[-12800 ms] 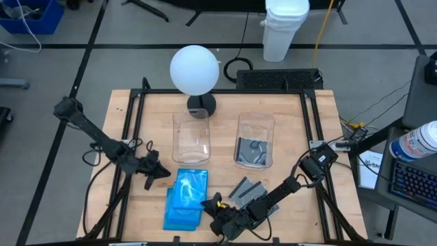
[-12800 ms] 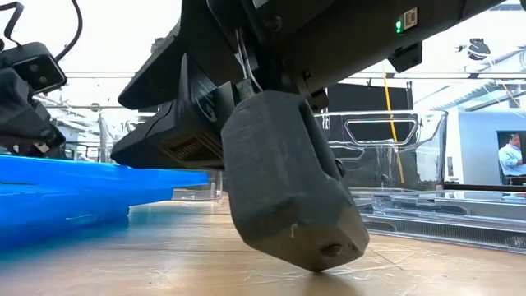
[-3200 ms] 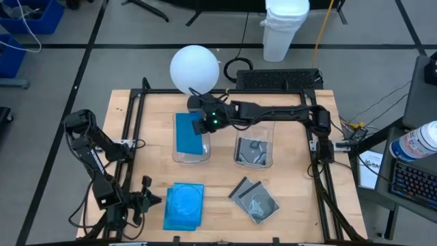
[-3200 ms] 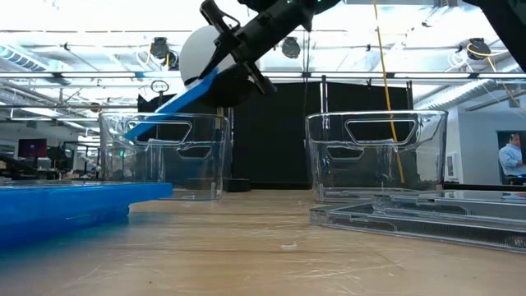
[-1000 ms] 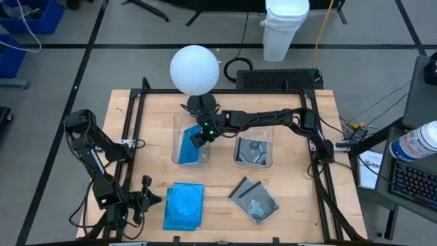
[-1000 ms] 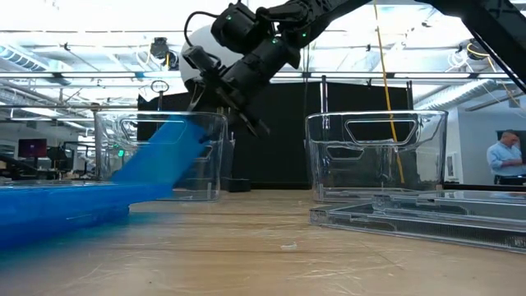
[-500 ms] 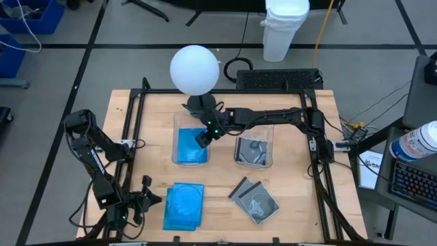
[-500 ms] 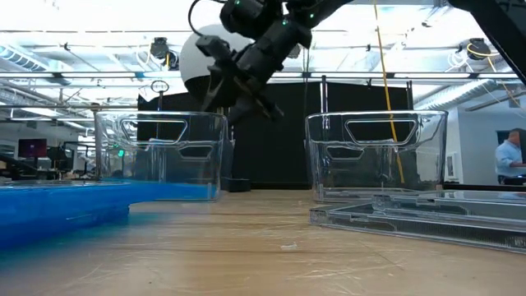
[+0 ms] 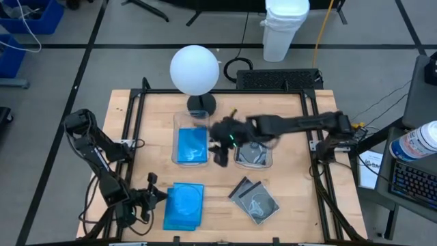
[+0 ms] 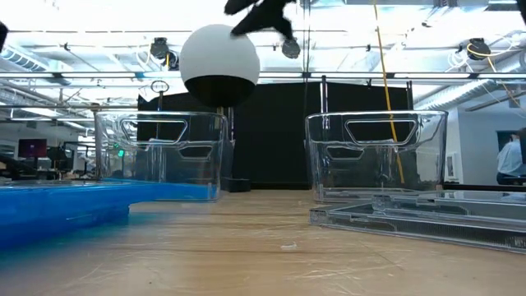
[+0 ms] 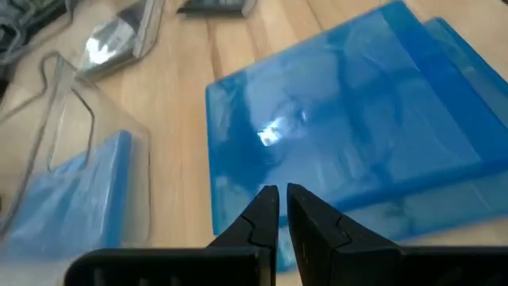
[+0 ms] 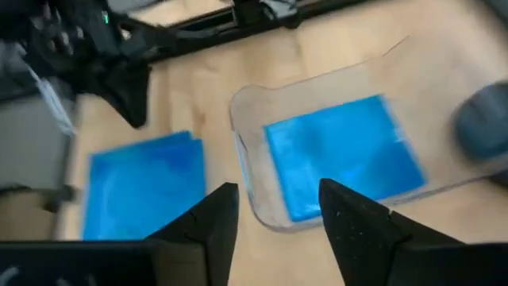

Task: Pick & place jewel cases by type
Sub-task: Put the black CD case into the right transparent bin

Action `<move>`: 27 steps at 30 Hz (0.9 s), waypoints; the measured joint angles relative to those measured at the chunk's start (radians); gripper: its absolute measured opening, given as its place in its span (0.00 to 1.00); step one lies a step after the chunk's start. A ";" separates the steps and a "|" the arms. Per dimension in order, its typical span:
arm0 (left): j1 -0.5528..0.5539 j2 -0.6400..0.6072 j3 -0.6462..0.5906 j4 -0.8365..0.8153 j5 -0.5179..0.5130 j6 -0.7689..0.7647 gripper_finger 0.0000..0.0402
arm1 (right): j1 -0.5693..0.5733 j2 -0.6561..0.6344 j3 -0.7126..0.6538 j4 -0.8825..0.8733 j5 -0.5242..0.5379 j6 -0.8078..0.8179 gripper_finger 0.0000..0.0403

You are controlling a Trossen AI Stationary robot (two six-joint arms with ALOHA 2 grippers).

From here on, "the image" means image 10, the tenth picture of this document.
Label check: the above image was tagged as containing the clear plastic bin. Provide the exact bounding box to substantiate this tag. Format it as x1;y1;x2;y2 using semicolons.
304;109;449;203
95;110;229;203

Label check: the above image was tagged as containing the black round ceiling fixture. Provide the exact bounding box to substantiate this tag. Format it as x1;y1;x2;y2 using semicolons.
467;37;492;62
149;36;171;60
281;37;302;60

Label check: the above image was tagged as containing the white globe lamp black base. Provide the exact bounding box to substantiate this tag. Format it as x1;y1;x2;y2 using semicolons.
178;23;261;193

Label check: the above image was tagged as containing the black curtain partition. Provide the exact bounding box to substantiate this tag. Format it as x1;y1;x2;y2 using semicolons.
136;81;414;191

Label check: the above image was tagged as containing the dark red computer monitor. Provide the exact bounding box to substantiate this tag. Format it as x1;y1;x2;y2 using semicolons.
16;138;48;160

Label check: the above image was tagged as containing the person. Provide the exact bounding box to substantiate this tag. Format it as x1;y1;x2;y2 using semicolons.
496;127;526;186

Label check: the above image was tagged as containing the metal ring-top post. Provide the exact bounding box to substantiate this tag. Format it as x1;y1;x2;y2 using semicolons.
150;79;170;113

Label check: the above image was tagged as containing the yellow hanging cable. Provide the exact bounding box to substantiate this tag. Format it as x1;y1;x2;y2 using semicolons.
371;0;406;185

